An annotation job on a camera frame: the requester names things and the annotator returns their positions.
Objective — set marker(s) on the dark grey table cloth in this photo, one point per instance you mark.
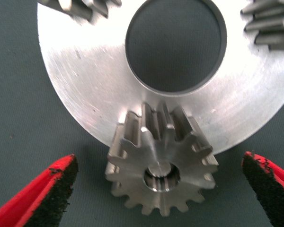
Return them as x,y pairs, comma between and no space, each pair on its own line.
14,94

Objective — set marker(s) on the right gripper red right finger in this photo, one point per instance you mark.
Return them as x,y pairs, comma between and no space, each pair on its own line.
274,196

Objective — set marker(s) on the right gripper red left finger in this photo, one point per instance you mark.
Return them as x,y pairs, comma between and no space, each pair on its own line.
38,201

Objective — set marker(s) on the small steel gear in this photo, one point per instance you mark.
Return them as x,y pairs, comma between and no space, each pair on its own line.
269,23
80,11

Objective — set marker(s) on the round metal plate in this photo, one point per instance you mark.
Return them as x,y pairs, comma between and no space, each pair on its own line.
90,78

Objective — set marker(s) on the large steel gear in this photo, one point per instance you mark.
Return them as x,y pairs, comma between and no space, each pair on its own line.
137,160

